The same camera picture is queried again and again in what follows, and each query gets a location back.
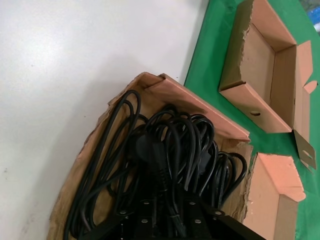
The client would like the green cloth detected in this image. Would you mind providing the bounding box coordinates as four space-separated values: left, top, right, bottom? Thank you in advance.
183 0 320 240

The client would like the shallow open cardboard box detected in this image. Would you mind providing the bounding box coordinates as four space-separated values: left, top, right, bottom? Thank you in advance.
218 0 318 173

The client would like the torn cardboard box with lid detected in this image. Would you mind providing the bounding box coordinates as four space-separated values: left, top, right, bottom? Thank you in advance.
49 71 307 240

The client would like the black power cable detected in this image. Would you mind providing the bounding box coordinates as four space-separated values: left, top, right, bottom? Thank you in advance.
199 151 248 208
62 89 142 240
134 104 218 240

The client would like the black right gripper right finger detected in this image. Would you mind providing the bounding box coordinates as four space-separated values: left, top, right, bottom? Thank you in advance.
184 197 266 240

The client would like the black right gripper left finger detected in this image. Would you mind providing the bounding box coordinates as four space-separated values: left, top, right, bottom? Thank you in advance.
99 197 161 240

